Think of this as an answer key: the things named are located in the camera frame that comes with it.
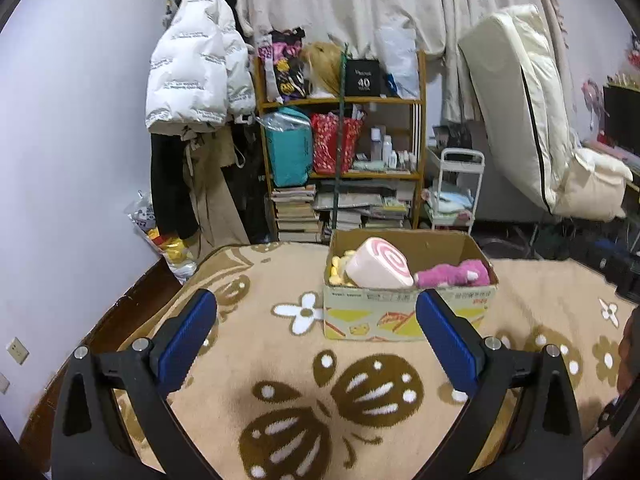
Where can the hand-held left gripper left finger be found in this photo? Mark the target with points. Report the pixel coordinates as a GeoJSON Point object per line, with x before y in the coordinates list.
{"type": "Point", "coordinates": [185, 340]}

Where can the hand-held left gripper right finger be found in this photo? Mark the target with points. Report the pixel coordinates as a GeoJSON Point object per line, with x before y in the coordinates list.
{"type": "Point", "coordinates": [445, 345]}

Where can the pink fluffy plush toy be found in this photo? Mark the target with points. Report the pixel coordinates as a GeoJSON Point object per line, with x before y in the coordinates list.
{"type": "Point", "coordinates": [445, 276]}

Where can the printed cardboard box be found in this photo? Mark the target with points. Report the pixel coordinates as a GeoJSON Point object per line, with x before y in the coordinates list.
{"type": "Point", "coordinates": [360, 310]}

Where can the pink swirl cake roll plush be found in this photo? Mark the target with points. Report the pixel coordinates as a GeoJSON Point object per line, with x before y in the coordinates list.
{"type": "Point", "coordinates": [375, 270]}

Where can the yellow dog plush toy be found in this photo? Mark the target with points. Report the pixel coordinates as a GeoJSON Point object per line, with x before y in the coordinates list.
{"type": "Point", "coordinates": [336, 270]}

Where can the person's right forearm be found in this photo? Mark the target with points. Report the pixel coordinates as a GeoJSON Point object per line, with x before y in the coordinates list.
{"type": "Point", "coordinates": [631, 355]}

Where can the beige butterfly printed blanket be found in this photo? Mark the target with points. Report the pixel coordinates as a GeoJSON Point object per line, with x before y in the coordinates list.
{"type": "Point", "coordinates": [280, 350]}

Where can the plastic bag of snacks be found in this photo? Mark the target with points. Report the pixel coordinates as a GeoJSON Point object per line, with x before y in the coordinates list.
{"type": "Point", "coordinates": [150, 220]}

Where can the beige coat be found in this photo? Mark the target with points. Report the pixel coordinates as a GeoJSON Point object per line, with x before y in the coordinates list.
{"type": "Point", "coordinates": [210, 200]}

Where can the black coat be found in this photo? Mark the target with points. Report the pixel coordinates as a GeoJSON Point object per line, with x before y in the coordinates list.
{"type": "Point", "coordinates": [167, 185]}

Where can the pile of magazines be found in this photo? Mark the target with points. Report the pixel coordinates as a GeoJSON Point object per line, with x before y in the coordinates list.
{"type": "Point", "coordinates": [365, 205]}

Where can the stack of books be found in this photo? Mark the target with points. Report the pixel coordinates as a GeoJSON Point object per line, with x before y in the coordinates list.
{"type": "Point", "coordinates": [295, 215]}

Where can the white trolley cart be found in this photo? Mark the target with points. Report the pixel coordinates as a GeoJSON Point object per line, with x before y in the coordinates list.
{"type": "Point", "coordinates": [462, 156]}

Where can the row of white bottles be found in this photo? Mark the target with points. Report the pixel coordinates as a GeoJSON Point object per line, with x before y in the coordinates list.
{"type": "Point", "coordinates": [385, 152]}

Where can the teal bag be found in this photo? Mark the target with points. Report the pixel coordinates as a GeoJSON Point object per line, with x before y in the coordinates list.
{"type": "Point", "coordinates": [287, 155]}

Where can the red patterned bag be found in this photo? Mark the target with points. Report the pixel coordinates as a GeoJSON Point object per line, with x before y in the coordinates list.
{"type": "Point", "coordinates": [325, 145]}

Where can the green pole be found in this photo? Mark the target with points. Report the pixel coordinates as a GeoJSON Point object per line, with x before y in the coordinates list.
{"type": "Point", "coordinates": [341, 135]}

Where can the cream padded folding mattress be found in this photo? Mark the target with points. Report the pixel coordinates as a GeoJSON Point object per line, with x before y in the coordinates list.
{"type": "Point", "coordinates": [525, 110]}

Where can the wooden shelf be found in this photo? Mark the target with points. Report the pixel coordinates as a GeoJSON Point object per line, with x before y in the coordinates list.
{"type": "Point", "coordinates": [370, 101]}

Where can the black printed box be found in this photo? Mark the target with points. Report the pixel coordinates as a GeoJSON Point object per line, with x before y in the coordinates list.
{"type": "Point", "coordinates": [363, 80]}

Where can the white puffer jacket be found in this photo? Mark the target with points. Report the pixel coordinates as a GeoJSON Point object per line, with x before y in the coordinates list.
{"type": "Point", "coordinates": [195, 60]}

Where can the pink and black printed bag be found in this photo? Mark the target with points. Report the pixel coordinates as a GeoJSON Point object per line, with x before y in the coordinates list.
{"type": "Point", "coordinates": [285, 70]}

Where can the white plastic bag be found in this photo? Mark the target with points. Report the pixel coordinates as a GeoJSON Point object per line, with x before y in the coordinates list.
{"type": "Point", "coordinates": [400, 60]}

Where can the dark monitor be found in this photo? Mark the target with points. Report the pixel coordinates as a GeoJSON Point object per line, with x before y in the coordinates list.
{"type": "Point", "coordinates": [625, 115]}

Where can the blonde wig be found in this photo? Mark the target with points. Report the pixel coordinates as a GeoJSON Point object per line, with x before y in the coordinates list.
{"type": "Point", "coordinates": [322, 67]}

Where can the white curtain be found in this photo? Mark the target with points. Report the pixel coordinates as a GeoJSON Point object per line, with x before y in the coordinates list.
{"type": "Point", "coordinates": [350, 0]}

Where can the white wall socket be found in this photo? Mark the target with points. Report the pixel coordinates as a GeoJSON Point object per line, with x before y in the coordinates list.
{"type": "Point", "coordinates": [17, 351]}

